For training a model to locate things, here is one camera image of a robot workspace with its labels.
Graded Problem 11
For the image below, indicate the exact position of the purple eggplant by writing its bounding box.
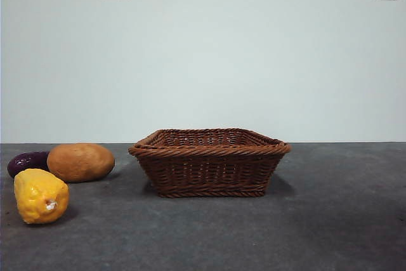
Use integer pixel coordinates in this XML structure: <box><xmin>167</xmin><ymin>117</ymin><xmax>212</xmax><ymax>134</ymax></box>
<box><xmin>7</xmin><ymin>151</ymin><xmax>51</xmax><ymax>179</ymax></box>

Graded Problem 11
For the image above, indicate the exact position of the yellow corn cob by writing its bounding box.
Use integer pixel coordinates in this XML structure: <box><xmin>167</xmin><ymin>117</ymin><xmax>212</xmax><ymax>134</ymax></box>
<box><xmin>13</xmin><ymin>168</ymin><xmax>70</xmax><ymax>225</ymax></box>

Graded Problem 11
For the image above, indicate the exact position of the brown potato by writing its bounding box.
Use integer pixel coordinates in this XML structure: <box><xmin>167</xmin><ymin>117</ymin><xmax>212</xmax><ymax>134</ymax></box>
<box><xmin>46</xmin><ymin>142</ymin><xmax>115</xmax><ymax>183</ymax></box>

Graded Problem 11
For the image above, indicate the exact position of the brown wicker basket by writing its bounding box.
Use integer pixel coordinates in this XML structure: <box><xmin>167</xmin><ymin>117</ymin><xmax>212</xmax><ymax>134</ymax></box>
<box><xmin>128</xmin><ymin>128</ymin><xmax>292</xmax><ymax>199</ymax></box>

